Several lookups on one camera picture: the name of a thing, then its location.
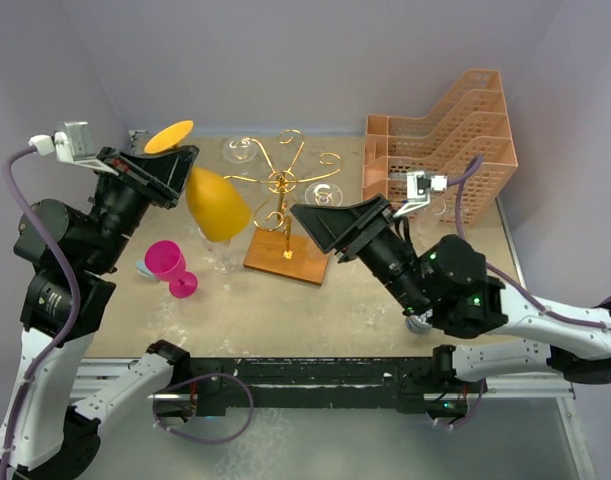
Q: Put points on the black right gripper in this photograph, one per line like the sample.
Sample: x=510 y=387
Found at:
x=345 y=228

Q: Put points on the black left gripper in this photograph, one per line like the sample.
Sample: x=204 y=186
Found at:
x=161 y=174

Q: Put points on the clear wine glass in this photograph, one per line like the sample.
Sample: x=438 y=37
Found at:
x=323 y=194
x=240 y=149

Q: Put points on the yellow plastic goblet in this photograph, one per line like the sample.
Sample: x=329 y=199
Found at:
x=216 y=206

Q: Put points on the clear wine glass front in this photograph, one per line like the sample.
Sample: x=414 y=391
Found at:
x=240 y=149

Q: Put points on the clear champagne flute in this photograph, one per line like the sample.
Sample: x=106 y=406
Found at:
x=430 y=216

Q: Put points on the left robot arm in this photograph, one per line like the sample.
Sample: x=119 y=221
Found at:
x=45 y=435

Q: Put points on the gold wine glass rack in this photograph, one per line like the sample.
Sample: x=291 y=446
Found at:
x=274 y=248

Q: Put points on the pink plastic goblet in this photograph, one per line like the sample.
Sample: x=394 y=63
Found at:
x=166 y=261

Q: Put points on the small blue object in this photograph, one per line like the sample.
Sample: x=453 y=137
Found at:
x=144 y=271

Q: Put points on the blue white patterned tin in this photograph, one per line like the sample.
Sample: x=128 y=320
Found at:
x=417 y=325

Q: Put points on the peach plastic file organizer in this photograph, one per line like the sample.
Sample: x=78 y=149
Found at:
x=470 y=119

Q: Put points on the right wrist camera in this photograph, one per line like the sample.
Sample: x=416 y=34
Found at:
x=419 y=188

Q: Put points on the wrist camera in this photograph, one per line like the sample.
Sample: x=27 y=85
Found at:
x=71 y=143
x=419 y=188

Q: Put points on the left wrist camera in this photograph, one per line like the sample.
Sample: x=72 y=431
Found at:
x=71 y=143

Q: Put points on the black base frame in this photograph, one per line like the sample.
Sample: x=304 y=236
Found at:
x=407 y=385

